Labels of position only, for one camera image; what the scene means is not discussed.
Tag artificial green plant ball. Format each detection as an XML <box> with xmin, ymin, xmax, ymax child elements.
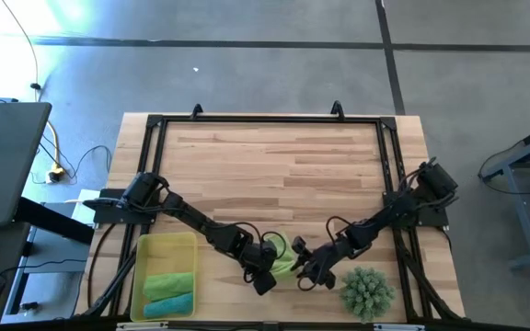
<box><xmin>340</xmin><ymin>266</ymin><xmax>398</xmax><ymax>323</ymax></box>

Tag green microfiber towel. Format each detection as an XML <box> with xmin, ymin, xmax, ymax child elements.
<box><xmin>143</xmin><ymin>271</ymin><xmax>196</xmax><ymax>302</ymax></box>

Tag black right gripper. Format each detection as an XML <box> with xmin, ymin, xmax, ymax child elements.
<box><xmin>291</xmin><ymin>235</ymin><xmax>340</xmax><ymax>291</ymax></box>

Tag yellow translucent plastic basket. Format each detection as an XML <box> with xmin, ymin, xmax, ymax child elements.
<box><xmin>129</xmin><ymin>231</ymin><xmax>200</xmax><ymax>323</ymax></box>

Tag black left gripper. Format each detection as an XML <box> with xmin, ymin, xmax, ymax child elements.
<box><xmin>241</xmin><ymin>238</ymin><xmax>289</xmax><ymax>297</ymax></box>

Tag yellow power plug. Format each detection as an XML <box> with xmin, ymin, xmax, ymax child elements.
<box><xmin>45</xmin><ymin>164</ymin><xmax>67</xmax><ymax>185</ymax></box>

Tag lime green textured towel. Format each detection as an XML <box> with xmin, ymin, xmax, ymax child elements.
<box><xmin>264</xmin><ymin>231</ymin><xmax>299</xmax><ymax>281</ymax></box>

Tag blue-grey metal table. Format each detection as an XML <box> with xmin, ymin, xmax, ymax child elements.
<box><xmin>478</xmin><ymin>117</ymin><xmax>530</xmax><ymax>271</ymax></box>

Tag black desk beam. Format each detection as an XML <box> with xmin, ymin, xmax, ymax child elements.
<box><xmin>14</xmin><ymin>196</ymin><xmax>96</xmax><ymax>246</ymax></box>

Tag black aluminium table frame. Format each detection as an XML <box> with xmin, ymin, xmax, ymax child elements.
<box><xmin>74</xmin><ymin>112</ymin><xmax>467</xmax><ymax>331</ymax></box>

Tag silver frame bracket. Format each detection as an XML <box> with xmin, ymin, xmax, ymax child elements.
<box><xmin>115</xmin><ymin>321</ymin><xmax>170</xmax><ymax>331</ymax></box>
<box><xmin>373</xmin><ymin>323</ymin><xmax>426</xmax><ymax>331</ymax></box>

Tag yellow cable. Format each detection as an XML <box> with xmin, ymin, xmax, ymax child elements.
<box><xmin>0</xmin><ymin>0</ymin><xmax>63</xmax><ymax>178</ymax></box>

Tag teal microfiber towel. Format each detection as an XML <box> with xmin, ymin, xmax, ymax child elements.
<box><xmin>143</xmin><ymin>292</ymin><xmax>196</xmax><ymax>320</ymax></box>

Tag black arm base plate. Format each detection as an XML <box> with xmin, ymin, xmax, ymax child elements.
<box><xmin>382</xmin><ymin>190</ymin><xmax>450</xmax><ymax>230</ymax></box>
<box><xmin>83</xmin><ymin>188</ymin><xmax>158</xmax><ymax>226</ymax></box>

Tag grey shelf cart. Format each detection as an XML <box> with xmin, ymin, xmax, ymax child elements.
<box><xmin>0</xmin><ymin>190</ymin><xmax>92</xmax><ymax>325</ymax></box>

